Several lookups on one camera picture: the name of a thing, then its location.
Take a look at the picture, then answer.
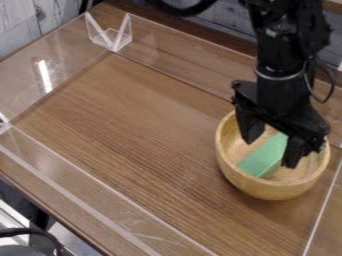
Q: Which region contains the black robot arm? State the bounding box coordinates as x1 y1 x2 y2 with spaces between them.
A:
232 0 332 168

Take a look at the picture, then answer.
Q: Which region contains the clear acrylic tray wall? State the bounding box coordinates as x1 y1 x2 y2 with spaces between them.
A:
0 12 342 256

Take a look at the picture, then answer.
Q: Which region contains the black cable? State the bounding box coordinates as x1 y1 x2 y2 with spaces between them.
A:
0 226 65 256

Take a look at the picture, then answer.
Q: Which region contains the green rectangular block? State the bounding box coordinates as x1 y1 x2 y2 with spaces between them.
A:
237 132 288 178

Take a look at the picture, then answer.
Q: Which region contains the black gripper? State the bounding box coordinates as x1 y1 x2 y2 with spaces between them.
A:
232 72 330 169

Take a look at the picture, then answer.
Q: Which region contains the brown wooden bowl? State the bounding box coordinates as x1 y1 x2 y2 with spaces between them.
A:
216 111 332 201

